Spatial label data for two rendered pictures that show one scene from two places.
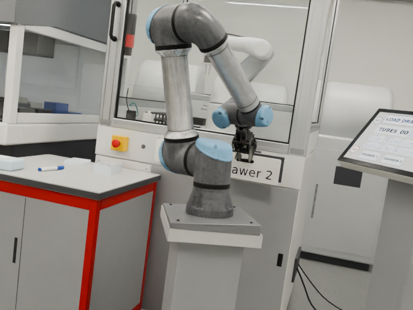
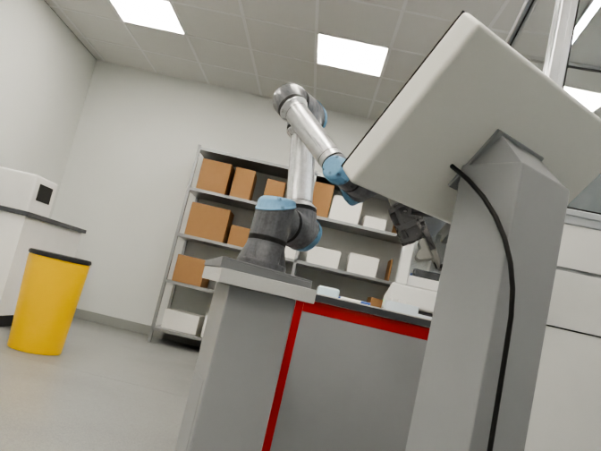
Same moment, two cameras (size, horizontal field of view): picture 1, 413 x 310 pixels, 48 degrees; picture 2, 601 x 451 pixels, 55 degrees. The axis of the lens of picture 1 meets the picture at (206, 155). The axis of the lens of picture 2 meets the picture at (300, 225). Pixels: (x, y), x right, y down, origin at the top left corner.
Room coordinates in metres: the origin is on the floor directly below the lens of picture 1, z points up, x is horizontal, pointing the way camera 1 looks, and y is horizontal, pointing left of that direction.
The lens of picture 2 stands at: (1.32, -1.76, 0.72)
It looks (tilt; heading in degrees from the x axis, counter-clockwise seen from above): 7 degrees up; 83
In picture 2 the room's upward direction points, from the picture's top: 13 degrees clockwise
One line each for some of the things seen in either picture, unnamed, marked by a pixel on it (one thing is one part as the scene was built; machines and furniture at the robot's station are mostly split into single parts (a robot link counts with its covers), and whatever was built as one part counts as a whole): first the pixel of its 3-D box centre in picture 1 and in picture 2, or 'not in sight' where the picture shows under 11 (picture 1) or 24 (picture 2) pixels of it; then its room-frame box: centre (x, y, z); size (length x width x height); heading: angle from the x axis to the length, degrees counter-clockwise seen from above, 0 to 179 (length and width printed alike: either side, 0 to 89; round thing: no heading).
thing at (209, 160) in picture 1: (211, 160); (275, 217); (1.45, -0.02, 0.95); 0.13 x 0.12 x 0.14; 47
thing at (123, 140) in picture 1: (119, 143); not in sight; (2.23, 0.42, 0.88); 0.07 x 0.05 x 0.07; 74
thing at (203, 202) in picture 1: (210, 197); (263, 254); (1.44, -0.03, 0.83); 0.15 x 0.15 x 0.10
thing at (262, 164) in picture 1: (246, 166); not in sight; (1.97, -0.17, 0.87); 0.29 x 0.02 x 0.11; 74
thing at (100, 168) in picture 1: (107, 168); (401, 308); (2.04, 0.43, 0.78); 0.12 x 0.08 x 0.04; 170
